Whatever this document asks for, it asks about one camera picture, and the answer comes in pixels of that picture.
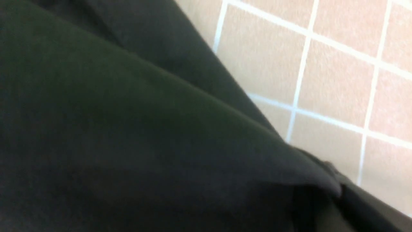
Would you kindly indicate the beige grid-pattern table mat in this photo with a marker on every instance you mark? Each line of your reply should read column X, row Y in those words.
column 332, row 76

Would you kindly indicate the dark gray long-sleeve shirt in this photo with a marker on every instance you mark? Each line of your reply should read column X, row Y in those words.
column 116, row 116

